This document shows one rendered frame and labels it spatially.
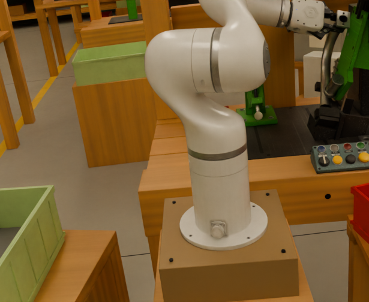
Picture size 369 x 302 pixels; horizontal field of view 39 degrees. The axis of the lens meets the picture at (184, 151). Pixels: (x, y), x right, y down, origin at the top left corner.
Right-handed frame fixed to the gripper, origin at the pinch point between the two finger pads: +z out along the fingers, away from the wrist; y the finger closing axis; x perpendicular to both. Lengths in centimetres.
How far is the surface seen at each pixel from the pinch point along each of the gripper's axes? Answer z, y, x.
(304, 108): 1.3, -12.7, 34.7
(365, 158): 6.6, -44.7, -5.3
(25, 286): -72, -89, -7
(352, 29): 2.8, -4.8, -4.4
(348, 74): 2.9, -18.3, -1.8
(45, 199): -74, -67, 0
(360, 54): 5.3, -12.5, -4.3
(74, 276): -63, -84, 3
